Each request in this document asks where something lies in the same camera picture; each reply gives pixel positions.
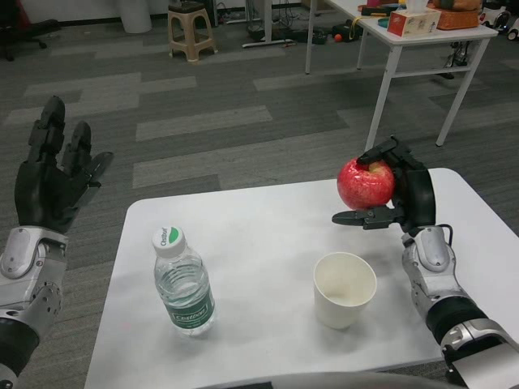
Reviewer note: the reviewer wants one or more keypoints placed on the orange woven basket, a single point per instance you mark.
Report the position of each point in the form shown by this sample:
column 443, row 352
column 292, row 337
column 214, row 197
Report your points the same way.
column 458, row 20

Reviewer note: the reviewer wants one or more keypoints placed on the red apple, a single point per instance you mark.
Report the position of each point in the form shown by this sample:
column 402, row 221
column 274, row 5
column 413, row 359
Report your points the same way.
column 365, row 186

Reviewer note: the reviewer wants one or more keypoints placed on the black office chair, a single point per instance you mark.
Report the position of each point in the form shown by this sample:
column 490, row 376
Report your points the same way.
column 20, row 28

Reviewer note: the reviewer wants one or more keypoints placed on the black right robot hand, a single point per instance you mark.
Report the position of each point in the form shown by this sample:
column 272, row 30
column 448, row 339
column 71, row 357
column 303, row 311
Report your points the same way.
column 419, row 198

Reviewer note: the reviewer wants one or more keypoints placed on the white table with legs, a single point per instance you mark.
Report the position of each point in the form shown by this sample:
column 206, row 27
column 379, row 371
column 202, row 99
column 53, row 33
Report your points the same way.
column 446, row 34

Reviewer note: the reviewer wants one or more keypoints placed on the clear plastic water bottle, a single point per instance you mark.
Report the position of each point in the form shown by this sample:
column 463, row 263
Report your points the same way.
column 184, row 283

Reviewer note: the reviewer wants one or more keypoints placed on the teal round plate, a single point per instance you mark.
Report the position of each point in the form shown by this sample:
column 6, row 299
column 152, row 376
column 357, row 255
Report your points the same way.
column 385, row 22

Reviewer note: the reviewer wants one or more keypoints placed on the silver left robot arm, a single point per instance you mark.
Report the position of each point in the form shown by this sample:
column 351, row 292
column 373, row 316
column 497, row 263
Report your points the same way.
column 28, row 283

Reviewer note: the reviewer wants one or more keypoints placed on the white standing desk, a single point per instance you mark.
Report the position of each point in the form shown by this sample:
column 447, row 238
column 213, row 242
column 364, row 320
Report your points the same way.
column 267, row 24

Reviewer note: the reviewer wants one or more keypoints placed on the red and white tissue box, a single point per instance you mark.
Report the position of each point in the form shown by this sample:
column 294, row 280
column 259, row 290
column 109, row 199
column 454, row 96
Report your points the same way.
column 411, row 22

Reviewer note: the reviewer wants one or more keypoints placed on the white toy car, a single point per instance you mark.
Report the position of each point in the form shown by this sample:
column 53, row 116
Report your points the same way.
column 515, row 30
column 494, row 18

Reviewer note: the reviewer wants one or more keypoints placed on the white plant pot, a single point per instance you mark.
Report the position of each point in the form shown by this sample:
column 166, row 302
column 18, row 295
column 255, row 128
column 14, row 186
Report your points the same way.
column 135, row 16

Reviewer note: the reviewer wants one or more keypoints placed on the white paper cup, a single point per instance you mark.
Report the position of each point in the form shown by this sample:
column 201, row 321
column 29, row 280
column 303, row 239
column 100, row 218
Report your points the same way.
column 344, row 300

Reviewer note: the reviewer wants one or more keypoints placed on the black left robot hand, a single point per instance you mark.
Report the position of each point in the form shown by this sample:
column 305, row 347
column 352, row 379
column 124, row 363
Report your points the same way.
column 44, row 190

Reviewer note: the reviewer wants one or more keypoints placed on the beige plastic stool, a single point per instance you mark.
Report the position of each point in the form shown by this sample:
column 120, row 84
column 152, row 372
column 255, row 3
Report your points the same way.
column 190, row 24

